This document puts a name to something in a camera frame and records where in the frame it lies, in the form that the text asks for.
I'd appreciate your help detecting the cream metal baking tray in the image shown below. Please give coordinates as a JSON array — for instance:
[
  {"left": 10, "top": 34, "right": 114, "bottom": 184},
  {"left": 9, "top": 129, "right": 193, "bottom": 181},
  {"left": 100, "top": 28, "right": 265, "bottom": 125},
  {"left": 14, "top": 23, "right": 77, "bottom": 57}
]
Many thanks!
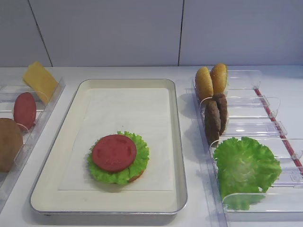
[{"left": 30, "top": 79, "right": 187, "bottom": 215}]

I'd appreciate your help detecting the green lettuce leaf in rack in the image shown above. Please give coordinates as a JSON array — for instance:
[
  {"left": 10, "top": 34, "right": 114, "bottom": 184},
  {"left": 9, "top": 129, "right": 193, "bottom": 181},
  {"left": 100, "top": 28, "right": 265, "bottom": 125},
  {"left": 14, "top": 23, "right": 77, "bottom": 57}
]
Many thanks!
[{"left": 213, "top": 137, "right": 282, "bottom": 210}]

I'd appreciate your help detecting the rear golden bun half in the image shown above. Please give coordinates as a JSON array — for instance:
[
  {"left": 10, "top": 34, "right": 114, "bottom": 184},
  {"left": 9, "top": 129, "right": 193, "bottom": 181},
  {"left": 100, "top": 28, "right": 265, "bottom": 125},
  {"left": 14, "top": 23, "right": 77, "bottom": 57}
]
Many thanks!
[{"left": 210, "top": 63, "right": 228, "bottom": 94}]

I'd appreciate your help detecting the front golden bun half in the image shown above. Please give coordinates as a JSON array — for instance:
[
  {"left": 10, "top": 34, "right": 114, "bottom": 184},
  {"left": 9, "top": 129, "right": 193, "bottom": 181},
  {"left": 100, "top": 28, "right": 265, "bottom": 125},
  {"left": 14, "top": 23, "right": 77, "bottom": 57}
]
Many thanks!
[{"left": 195, "top": 67, "right": 214, "bottom": 101}]

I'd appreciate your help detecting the brown bun top left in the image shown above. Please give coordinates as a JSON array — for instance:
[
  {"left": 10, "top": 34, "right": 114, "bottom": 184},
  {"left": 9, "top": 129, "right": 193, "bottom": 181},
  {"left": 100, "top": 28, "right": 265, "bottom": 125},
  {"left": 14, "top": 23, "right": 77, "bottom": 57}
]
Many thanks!
[{"left": 0, "top": 118, "right": 23, "bottom": 173}]

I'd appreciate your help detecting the bottom bun under lettuce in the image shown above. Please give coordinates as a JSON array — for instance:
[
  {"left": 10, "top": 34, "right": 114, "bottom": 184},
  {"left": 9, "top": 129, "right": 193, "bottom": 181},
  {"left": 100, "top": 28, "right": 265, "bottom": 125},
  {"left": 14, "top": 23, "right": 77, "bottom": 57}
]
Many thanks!
[{"left": 128, "top": 170, "right": 144, "bottom": 183}]

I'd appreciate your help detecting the brown meat patty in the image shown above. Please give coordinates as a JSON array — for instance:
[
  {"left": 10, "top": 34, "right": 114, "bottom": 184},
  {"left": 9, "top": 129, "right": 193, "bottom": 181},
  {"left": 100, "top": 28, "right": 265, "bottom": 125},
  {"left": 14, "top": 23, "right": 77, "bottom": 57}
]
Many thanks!
[
  {"left": 212, "top": 93, "right": 228, "bottom": 135},
  {"left": 205, "top": 101, "right": 221, "bottom": 145}
]

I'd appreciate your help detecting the clear acrylic rack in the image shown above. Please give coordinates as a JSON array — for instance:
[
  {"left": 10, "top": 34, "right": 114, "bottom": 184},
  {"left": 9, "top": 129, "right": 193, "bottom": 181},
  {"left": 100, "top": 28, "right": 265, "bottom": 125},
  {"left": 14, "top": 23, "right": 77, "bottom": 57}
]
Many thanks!
[
  {"left": 189, "top": 70, "right": 303, "bottom": 227},
  {"left": 0, "top": 76, "right": 65, "bottom": 209}
]

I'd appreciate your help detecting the rear brown meat patty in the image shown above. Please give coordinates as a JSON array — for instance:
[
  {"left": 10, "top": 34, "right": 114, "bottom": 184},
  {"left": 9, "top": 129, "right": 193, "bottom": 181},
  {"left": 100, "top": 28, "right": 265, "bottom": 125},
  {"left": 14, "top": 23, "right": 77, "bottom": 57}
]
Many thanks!
[{"left": 212, "top": 93, "right": 228, "bottom": 135}]

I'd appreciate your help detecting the clear acrylic right rack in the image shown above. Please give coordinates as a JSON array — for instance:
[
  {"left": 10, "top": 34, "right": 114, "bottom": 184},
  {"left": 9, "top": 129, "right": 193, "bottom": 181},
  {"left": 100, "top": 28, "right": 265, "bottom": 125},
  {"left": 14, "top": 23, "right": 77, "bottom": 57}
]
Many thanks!
[{"left": 189, "top": 70, "right": 303, "bottom": 227}]

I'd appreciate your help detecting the red tomato slice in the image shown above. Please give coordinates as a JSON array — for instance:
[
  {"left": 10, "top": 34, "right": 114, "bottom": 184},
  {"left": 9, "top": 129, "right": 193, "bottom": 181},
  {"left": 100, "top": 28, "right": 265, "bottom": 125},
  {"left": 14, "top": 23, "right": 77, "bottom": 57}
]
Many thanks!
[
  {"left": 13, "top": 92, "right": 36, "bottom": 131},
  {"left": 92, "top": 134, "right": 137, "bottom": 173}
]

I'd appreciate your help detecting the clear acrylic left rack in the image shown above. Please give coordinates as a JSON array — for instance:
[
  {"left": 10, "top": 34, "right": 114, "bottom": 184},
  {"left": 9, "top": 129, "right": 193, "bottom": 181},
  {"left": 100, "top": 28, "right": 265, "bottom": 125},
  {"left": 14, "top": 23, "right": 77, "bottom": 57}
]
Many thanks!
[{"left": 0, "top": 76, "right": 65, "bottom": 209}]

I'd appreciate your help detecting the white parchment paper sheet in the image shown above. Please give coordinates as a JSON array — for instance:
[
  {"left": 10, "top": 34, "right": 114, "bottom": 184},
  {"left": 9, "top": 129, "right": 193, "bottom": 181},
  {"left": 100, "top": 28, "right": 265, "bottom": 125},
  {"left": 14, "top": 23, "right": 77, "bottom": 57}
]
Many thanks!
[{"left": 59, "top": 88, "right": 174, "bottom": 192}]

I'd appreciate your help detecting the yellow cheese slice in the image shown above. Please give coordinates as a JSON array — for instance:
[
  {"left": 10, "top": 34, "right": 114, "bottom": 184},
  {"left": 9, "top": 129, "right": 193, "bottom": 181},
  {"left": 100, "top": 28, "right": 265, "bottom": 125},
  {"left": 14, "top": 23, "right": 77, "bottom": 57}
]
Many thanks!
[{"left": 23, "top": 61, "right": 58, "bottom": 105}]

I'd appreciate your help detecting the front brown meat patty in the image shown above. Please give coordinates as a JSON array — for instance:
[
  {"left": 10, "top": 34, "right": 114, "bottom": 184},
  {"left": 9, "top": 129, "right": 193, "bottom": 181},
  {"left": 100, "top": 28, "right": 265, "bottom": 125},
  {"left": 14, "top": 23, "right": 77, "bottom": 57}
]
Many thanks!
[{"left": 205, "top": 101, "right": 221, "bottom": 145}]

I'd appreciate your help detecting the green lettuce leaf on bun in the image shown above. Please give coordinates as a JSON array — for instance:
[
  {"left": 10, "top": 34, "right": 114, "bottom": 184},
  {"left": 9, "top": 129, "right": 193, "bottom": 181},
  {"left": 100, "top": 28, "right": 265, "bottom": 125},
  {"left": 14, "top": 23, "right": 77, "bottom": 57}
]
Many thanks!
[{"left": 87, "top": 131, "right": 149, "bottom": 185}]

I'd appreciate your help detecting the golden bun half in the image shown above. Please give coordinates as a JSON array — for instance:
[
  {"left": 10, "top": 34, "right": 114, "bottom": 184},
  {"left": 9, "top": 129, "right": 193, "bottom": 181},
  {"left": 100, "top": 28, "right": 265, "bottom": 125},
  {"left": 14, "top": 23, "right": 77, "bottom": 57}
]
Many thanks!
[
  {"left": 210, "top": 63, "right": 228, "bottom": 94},
  {"left": 195, "top": 67, "right": 214, "bottom": 101}
]

